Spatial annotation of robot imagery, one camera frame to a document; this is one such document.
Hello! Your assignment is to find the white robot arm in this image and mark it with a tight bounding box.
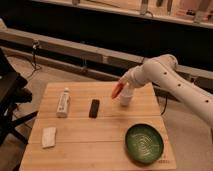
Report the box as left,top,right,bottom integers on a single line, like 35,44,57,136
119,54,213,129

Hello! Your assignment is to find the white tube bottle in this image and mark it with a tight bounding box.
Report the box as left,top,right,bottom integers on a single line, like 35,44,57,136
56,88,70,118

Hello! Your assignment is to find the white ceramic cup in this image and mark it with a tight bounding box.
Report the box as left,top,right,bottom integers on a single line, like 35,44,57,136
119,87,133,106

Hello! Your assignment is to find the black rectangular block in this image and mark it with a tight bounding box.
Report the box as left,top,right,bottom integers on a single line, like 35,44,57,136
89,99,100,118

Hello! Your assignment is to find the black chair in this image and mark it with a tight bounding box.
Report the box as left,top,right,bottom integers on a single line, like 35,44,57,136
0,48,37,146

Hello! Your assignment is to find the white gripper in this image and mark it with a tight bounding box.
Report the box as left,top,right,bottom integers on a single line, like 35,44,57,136
119,69,136,88

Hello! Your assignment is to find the green ceramic plate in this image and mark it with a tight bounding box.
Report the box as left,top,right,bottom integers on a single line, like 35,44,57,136
125,124,164,164

